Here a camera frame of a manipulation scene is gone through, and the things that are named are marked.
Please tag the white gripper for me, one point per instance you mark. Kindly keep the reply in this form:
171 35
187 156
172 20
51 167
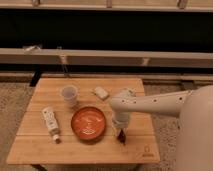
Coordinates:
120 122

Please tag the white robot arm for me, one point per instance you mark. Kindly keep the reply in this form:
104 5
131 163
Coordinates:
193 108

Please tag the white sponge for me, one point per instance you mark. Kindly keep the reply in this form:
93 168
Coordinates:
101 93

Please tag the orange bowl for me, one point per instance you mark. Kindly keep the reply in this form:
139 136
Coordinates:
88 123

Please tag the wooden table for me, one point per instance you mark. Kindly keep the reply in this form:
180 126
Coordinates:
33 144

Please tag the white squeeze tube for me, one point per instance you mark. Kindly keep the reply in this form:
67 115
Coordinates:
51 124

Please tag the translucent plastic cup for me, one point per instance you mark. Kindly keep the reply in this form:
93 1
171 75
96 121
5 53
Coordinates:
69 95

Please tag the white horizontal rail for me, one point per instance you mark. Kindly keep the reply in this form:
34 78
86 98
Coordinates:
34 55

